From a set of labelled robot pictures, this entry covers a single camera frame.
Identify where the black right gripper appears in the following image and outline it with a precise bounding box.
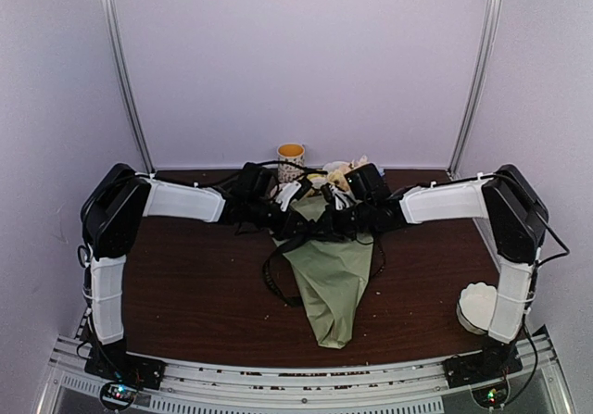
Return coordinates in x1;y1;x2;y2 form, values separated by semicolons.
309;198;376;241

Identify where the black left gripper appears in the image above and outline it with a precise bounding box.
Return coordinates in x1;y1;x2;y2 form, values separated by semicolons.
247;197;312;240

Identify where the cream fake flower bunch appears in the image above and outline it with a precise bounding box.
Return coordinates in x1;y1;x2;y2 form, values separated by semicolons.
307;168;351;196

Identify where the white round bowl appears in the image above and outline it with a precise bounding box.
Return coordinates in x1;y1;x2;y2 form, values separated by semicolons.
322;161;350;173

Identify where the pink fake flower stem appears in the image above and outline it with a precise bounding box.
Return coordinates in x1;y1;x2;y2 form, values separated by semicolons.
349;156;369;169

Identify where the black printed ribbon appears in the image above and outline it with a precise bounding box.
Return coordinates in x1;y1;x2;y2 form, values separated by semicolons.
261;220;387;307

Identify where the green wrapping paper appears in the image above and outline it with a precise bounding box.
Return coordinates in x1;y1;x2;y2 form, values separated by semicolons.
271;198;376;350

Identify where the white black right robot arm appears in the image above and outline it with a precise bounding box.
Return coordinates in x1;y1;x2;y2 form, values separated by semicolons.
321;163;553;379

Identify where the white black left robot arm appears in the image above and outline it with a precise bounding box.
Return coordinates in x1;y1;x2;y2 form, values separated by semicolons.
81;162;312;381

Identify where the patterned cup yellow inside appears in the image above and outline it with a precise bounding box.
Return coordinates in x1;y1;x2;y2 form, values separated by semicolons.
277;143;305;183

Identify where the white scalloped bowl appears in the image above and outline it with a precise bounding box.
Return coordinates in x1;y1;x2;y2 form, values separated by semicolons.
456;282;498;335

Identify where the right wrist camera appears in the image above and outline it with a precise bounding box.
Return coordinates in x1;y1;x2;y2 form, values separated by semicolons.
321;162;392;210

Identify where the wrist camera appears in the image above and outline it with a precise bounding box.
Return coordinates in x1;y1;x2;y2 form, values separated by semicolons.
321;162;392;210
273;179;311;212

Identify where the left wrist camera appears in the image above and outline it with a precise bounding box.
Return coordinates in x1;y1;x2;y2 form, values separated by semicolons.
273;179;311;212

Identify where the aluminium front rail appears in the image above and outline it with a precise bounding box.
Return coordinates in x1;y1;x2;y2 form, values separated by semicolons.
45;334;571;414

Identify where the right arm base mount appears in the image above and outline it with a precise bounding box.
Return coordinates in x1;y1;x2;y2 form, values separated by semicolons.
443;338;524;410

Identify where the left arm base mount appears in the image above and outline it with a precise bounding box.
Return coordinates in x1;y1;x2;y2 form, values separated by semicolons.
84;336;166;413

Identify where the left aluminium frame post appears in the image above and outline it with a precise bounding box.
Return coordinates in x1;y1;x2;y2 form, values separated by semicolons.
101;0;156;173

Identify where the aluminium frame post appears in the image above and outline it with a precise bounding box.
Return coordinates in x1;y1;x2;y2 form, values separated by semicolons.
101;0;156;173
448;0;503;178

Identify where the right aluminium frame post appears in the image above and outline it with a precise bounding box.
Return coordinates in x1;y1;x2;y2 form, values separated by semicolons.
448;0;503;178

